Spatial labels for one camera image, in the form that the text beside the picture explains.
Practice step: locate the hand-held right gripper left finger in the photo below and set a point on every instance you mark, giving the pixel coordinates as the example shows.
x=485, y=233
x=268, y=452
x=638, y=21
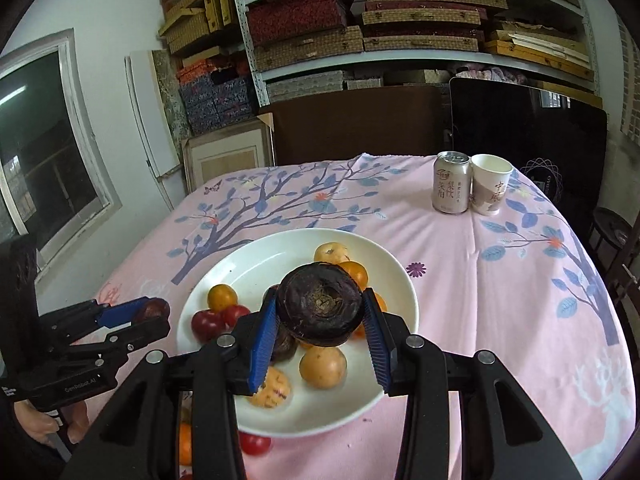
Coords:
x=264, y=350

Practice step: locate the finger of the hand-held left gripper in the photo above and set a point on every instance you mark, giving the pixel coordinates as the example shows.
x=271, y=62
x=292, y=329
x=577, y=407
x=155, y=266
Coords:
x=120, y=312
x=135, y=335

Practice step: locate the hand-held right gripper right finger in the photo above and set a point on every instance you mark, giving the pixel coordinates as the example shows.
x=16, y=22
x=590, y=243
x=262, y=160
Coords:
x=376, y=350

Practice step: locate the red cherry tomato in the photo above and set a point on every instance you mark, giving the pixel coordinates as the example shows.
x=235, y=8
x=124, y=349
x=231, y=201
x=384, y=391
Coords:
x=234, y=315
x=255, y=444
x=206, y=324

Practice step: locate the smooth yellow round fruit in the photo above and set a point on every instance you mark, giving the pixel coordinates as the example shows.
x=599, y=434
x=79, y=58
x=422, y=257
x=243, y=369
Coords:
x=322, y=367

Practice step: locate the white oval plate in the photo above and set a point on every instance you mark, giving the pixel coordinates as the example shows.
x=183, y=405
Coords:
x=280, y=255

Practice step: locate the person's left hand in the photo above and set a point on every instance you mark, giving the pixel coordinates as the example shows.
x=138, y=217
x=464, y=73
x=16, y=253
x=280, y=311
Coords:
x=35, y=420

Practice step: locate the yellow streaked round fruit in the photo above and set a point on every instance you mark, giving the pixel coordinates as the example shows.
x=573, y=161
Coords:
x=330, y=254
x=272, y=390

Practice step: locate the pale drink can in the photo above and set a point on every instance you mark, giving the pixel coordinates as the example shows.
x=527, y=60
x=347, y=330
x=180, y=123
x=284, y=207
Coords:
x=451, y=185

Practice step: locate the white framed window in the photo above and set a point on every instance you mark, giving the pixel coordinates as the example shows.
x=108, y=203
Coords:
x=40, y=145

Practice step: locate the white paper cup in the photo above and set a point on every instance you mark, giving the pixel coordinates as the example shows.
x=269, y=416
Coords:
x=491, y=187

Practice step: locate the white board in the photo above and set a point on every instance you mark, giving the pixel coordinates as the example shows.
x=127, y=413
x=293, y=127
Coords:
x=145, y=110

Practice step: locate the brown wooden board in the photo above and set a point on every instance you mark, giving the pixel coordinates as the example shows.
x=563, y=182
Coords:
x=350, y=125

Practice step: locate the grey stone slab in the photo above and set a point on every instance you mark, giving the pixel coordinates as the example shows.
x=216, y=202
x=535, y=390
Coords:
x=165, y=90

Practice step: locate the stack of blue patterned boxes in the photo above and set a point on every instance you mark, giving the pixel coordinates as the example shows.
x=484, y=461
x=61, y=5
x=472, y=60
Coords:
x=215, y=97

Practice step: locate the dark round stool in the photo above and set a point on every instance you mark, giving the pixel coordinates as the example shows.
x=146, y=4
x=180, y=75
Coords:
x=607, y=220

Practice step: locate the black glass panel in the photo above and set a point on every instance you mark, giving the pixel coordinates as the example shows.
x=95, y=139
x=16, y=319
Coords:
x=525, y=125

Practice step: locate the white metal shelf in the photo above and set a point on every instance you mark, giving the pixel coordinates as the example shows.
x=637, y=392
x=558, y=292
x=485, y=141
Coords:
x=400, y=60

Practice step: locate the pink floral cloth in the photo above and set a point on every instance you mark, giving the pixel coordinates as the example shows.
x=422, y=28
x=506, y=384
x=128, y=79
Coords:
x=482, y=72

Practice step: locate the stack of yellow boxes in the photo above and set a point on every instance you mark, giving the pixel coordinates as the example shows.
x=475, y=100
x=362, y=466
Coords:
x=192, y=22

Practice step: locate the stack of woven boxes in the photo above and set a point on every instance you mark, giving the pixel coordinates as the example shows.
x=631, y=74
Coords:
x=310, y=50

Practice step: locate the beige patterned curtain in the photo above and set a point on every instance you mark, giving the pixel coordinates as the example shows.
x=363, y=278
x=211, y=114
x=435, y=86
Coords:
x=631, y=90

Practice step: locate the wooden picture frame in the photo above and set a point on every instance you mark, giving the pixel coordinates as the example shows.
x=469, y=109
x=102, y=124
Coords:
x=225, y=152

